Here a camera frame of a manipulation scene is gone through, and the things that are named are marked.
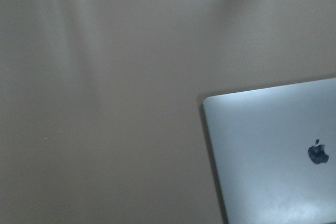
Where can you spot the grey laptop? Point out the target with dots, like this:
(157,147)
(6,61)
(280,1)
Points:
(274,152)

